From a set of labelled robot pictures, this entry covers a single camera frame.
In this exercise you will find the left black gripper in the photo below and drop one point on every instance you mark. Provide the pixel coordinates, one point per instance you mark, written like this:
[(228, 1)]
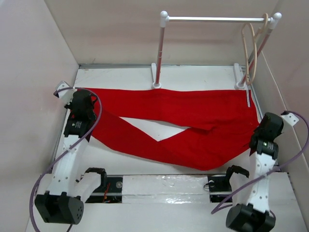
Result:
[(69, 106)]

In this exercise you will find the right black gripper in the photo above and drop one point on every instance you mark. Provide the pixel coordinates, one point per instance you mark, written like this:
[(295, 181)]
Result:
[(280, 130)]

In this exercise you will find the red trousers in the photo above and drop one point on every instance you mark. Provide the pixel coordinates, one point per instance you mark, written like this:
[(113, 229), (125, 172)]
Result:
[(218, 124)]

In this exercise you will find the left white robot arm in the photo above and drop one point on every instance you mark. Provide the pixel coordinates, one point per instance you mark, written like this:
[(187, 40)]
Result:
[(63, 200)]

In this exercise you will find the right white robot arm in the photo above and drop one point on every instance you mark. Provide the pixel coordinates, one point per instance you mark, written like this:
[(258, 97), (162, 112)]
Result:
[(250, 211)]

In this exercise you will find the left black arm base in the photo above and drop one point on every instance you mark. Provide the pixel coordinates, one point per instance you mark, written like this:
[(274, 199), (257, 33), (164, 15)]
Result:
[(110, 193)]

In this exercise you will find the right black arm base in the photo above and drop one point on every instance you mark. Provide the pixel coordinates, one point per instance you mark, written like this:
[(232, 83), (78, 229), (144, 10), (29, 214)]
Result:
[(218, 188)]

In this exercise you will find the white clothes rack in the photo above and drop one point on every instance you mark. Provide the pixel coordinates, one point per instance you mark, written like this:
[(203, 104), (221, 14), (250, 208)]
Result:
[(260, 30)]

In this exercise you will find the silver tape strip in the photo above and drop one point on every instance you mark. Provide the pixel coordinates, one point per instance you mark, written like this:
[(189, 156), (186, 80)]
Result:
[(170, 189)]

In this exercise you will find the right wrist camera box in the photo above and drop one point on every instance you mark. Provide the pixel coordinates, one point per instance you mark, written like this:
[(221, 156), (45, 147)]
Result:
[(289, 119)]

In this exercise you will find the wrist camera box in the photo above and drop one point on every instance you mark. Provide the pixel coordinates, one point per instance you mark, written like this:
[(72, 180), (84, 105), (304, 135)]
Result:
[(289, 119), (64, 92)]

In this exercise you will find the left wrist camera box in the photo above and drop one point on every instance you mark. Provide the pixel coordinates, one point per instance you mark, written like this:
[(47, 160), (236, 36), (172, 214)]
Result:
[(64, 92)]

